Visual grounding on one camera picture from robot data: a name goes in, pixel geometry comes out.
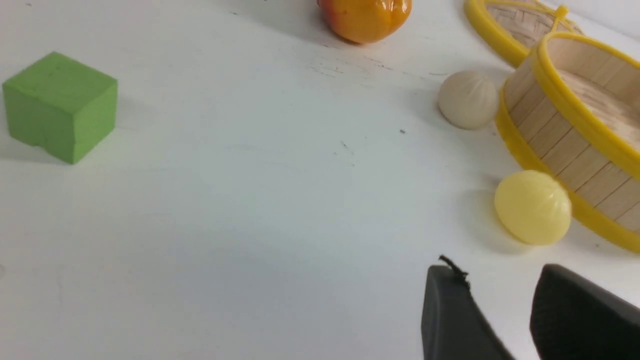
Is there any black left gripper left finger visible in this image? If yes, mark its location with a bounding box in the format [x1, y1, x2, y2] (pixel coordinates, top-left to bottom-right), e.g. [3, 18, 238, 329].
[421, 255, 514, 360]

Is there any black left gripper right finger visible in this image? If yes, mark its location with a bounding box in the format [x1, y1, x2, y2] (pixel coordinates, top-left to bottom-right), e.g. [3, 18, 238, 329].
[529, 264, 640, 360]

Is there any yellow toy bun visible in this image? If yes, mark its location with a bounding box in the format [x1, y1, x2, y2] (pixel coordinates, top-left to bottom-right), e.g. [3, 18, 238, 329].
[493, 170, 573, 246]

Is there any white toy bun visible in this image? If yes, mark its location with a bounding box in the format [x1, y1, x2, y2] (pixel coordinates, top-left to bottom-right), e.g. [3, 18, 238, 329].
[436, 70, 500, 130]

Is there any bamboo steamer tray yellow rim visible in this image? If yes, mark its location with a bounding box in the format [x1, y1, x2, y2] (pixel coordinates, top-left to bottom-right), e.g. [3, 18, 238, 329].
[495, 32, 639, 253]

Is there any bamboo steamer lid yellow rim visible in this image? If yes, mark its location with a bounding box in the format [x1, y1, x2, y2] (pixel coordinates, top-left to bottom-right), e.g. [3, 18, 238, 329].
[463, 0, 583, 68]

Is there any orange toy tangerine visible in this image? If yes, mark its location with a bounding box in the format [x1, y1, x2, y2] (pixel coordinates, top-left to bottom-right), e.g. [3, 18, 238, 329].
[317, 0, 413, 44]

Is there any green foam cube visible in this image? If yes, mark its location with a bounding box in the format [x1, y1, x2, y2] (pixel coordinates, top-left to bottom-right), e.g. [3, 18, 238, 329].
[2, 51, 119, 165]

